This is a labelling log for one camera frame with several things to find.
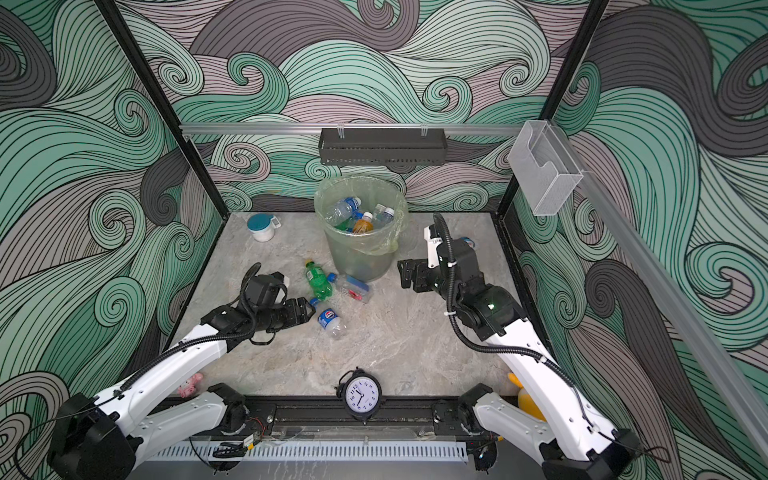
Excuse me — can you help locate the black alarm clock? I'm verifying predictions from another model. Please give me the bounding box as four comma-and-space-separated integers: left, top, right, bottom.
335, 368, 382, 424

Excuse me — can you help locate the pink plush toy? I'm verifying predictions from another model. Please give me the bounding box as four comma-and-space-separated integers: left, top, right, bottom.
177, 373, 204, 398

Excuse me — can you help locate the black wall shelf tray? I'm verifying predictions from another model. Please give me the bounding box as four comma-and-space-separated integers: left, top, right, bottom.
318, 127, 448, 167

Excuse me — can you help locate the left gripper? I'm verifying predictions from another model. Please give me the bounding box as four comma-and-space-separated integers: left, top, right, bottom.
257, 296, 317, 333

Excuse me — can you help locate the clear bottle white cap blue label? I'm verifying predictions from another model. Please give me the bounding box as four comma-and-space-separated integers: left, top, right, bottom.
373, 204, 395, 230

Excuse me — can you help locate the aluminium wall rail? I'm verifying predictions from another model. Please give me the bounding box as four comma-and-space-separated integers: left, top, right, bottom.
179, 122, 522, 137

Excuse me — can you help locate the pepsi label clear bottle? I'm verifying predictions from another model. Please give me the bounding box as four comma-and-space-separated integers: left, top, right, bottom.
310, 298, 347, 339

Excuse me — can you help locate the green sprite bottle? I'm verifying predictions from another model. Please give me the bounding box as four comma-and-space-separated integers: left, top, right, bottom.
336, 217, 355, 232
305, 260, 333, 301

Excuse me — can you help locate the large clear bottle white cap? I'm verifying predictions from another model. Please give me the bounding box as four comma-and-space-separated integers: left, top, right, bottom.
325, 197, 362, 227

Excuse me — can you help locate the red yellow label bottle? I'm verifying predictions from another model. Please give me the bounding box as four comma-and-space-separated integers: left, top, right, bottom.
352, 212, 374, 235

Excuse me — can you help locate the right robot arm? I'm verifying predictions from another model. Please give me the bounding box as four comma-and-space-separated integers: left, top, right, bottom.
398, 230, 641, 479

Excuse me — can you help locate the clear acrylic wall holder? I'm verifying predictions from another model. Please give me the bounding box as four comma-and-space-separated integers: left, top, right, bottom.
507, 120, 583, 217

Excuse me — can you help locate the white jar with teal lid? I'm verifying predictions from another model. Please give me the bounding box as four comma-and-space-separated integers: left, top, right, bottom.
246, 213, 282, 243

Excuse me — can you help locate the yellow plush toy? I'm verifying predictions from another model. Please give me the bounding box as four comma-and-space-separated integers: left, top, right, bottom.
507, 373, 546, 421

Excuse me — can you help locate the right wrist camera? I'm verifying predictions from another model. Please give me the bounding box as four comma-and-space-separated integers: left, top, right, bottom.
423, 225, 442, 269

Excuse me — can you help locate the green sprite bottle front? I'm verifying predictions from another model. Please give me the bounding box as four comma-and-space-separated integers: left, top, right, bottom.
336, 217, 355, 232

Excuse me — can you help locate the white slotted cable duct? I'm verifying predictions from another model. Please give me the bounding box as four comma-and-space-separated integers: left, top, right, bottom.
149, 440, 469, 463

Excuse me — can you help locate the clear bottle blue cap slanted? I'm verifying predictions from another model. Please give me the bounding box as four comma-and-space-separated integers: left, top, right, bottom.
327, 273, 372, 303

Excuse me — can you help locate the mesh bin with green liner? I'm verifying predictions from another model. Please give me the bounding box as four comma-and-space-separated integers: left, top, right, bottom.
314, 176, 409, 281

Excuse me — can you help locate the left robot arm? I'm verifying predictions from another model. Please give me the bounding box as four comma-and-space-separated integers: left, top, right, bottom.
47, 267, 316, 479

